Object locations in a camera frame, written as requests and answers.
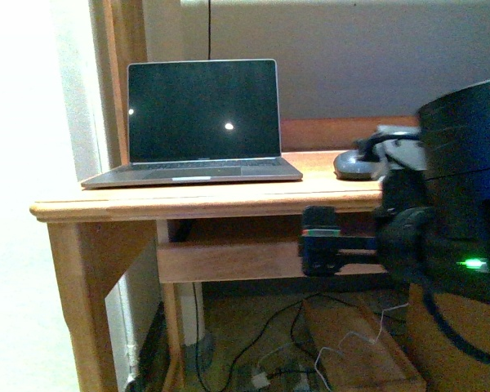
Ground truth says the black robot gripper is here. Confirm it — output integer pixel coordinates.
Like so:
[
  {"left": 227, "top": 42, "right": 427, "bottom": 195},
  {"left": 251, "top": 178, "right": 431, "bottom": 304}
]
[{"left": 354, "top": 125, "right": 426, "bottom": 180}]

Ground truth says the grey computer mouse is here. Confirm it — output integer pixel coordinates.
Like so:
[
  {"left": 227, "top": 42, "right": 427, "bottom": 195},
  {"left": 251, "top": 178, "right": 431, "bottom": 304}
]
[{"left": 333, "top": 150, "right": 380, "bottom": 181}]

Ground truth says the grey open laptop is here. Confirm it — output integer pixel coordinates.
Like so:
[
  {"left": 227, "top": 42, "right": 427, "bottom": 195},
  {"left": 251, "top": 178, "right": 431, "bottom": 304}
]
[{"left": 81, "top": 59, "right": 303, "bottom": 189}]

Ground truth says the wooden board on floor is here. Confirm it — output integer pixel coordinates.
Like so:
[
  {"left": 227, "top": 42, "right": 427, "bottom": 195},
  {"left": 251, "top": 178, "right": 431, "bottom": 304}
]
[{"left": 303, "top": 300, "right": 426, "bottom": 391}]

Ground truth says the wooden desk drawer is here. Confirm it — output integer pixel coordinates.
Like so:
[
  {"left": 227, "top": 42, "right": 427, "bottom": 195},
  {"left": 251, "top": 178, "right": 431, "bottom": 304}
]
[{"left": 155, "top": 228, "right": 393, "bottom": 285}]

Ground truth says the white power adapter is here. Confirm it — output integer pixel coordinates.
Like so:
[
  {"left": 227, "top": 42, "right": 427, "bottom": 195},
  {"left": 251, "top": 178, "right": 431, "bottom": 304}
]
[{"left": 251, "top": 369, "right": 270, "bottom": 390}]

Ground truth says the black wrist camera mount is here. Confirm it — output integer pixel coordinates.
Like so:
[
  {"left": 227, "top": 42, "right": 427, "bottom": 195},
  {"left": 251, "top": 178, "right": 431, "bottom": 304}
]
[{"left": 298, "top": 206, "right": 378, "bottom": 277}]

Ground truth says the white cable on floor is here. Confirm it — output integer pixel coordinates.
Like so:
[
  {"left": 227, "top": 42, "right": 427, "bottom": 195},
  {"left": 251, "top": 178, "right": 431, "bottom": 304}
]
[{"left": 314, "top": 301, "right": 409, "bottom": 392}]

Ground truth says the black cable on floor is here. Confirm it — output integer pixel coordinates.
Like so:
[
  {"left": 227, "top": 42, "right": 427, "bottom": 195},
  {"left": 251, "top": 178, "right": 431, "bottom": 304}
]
[{"left": 194, "top": 281, "right": 393, "bottom": 392}]

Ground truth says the white wall conduit pipe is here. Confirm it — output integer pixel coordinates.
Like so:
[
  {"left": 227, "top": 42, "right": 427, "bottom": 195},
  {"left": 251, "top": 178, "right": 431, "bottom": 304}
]
[{"left": 178, "top": 283, "right": 215, "bottom": 372}]

